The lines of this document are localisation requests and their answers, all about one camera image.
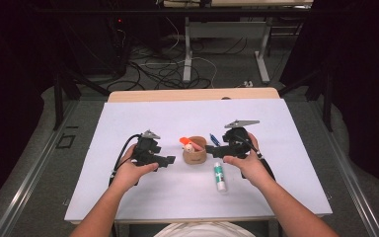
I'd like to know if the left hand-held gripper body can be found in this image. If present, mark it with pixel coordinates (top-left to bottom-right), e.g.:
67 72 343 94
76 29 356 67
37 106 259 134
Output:
132 128 163 167

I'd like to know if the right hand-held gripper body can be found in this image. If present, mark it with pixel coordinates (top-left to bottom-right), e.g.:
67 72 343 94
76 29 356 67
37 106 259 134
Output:
222 118 262 159

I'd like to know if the blue pen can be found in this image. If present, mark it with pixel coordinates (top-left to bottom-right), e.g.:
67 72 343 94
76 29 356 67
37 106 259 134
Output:
208 132 222 148

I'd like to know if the white green glue stick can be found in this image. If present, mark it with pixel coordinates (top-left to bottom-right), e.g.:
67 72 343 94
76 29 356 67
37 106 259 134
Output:
212 160 228 194

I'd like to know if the tan fabric pouch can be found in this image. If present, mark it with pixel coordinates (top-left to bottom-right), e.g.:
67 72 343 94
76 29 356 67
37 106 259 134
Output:
182 135 208 166

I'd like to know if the person's right hand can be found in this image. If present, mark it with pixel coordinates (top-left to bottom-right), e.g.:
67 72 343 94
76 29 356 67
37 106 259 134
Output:
222 131 276 190

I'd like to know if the person's left hand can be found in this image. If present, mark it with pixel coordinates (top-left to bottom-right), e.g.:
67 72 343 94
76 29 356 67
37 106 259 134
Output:
113 144 160 194

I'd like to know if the orange marker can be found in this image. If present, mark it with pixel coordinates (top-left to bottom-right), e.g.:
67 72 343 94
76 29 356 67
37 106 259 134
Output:
179 136 195 148

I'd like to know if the white table sheet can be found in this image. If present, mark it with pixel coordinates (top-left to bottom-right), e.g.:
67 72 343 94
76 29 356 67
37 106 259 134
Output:
63 98 334 223

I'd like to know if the person's white shirt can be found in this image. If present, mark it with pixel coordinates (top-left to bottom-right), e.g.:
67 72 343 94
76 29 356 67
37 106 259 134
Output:
153 220 257 237

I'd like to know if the black metal stand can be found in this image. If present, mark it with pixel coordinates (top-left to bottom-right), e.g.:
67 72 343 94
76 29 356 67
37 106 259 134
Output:
277 60 334 133
52 63 111 131

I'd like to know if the white-legged desk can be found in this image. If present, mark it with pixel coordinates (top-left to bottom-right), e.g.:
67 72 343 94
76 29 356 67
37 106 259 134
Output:
162 0 314 85

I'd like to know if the black computer tower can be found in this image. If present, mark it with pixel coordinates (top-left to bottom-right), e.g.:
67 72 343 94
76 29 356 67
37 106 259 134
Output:
74 14 130 77

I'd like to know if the black horizontal bar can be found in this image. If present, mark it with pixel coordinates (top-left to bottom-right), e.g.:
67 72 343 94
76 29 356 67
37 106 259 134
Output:
35 7 314 16

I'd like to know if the dark curtain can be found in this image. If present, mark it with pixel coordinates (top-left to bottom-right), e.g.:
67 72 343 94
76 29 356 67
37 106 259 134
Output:
280 0 379 196
0 0 57 216

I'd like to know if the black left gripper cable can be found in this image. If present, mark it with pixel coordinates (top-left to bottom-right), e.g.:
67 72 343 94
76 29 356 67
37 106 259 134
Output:
108 133 143 188

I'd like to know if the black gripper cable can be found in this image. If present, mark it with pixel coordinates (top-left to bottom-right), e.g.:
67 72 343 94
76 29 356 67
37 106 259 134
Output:
238 134 276 182
108 133 143 188

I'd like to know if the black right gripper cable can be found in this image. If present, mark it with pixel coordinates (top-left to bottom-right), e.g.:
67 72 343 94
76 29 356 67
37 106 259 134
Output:
238 134 276 182

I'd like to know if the tangle of black floor cables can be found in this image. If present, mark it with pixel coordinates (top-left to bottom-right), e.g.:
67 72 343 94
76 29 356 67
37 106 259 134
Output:
106 34 249 92

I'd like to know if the white floor cable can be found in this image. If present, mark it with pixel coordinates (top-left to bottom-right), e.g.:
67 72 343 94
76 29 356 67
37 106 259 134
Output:
143 56 219 89

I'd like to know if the aluminium floor rail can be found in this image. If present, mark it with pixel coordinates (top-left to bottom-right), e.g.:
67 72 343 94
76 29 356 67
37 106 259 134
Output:
0 99 81 237
311 98 379 237

